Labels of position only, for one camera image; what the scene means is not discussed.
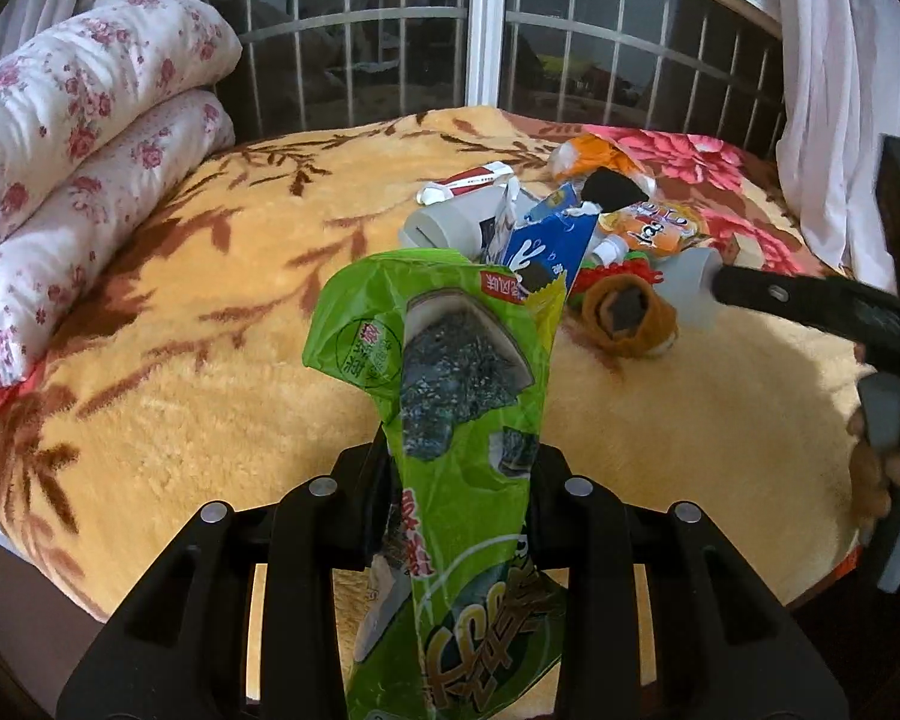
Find blue white snack wrapper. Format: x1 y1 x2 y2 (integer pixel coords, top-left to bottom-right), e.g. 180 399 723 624
499 182 601 296

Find translucent plastic cup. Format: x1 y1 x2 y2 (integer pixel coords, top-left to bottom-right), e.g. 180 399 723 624
655 247 724 330

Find orange white snack bag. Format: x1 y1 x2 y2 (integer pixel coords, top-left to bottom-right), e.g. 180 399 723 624
548 132 656 197

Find white floral folded quilt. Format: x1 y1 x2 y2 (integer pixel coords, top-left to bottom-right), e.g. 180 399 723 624
0 0 242 388

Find grey white plastic bottle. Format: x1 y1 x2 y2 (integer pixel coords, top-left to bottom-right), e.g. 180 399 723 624
398 185 539 260

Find white pink curtain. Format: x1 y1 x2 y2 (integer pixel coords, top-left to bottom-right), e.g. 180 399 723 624
775 0 900 291

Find green seaweed snack bag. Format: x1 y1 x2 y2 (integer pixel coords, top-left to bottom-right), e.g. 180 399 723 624
302 249 566 718

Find red white toothpaste tube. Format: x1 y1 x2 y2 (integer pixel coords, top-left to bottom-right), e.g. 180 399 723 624
416 161 514 206

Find red green brick toy car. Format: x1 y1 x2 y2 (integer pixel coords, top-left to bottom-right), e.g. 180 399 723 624
571 236 663 296

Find person's right hand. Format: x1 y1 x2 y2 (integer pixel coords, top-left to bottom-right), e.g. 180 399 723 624
847 408 900 533

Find window with metal bars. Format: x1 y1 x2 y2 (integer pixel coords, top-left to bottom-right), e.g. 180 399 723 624
88 0 790 161

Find black sock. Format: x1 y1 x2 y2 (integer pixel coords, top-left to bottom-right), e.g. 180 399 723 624
580 167 649 213

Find brown plush toy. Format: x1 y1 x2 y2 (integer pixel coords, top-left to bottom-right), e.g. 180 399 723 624
580 273 678 359

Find yellow floral fleece blanket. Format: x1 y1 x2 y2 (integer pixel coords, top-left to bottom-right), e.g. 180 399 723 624
0 107 859 619

